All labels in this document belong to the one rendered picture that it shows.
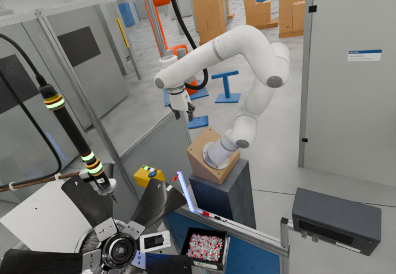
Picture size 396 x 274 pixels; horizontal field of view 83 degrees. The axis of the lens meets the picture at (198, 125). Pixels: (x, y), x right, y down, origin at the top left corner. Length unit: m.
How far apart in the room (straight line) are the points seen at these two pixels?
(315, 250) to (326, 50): 1.62
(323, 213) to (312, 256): 1.33
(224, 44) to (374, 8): 1.39
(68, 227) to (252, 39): 1.11
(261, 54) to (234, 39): 0.11
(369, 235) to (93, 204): 0.99
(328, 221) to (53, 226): 1.11
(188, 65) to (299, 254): 1.80
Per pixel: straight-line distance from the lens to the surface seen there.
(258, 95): 0.98
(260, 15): 9.74
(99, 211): 1.05
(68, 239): 1.26
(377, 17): 2.09
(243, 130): 1.09
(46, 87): 0.72
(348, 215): 0.96
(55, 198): 1.27
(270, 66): 0.83
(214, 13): 8.60
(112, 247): 1.00
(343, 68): 2.19
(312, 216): 0.94
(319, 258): 2.26
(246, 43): 0.85
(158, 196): 1.13
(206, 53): 0.90
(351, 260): 2.31
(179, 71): 0.92
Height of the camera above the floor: 1.99
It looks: 32 degrees down
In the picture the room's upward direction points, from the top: 14 degrees counter-clockwise
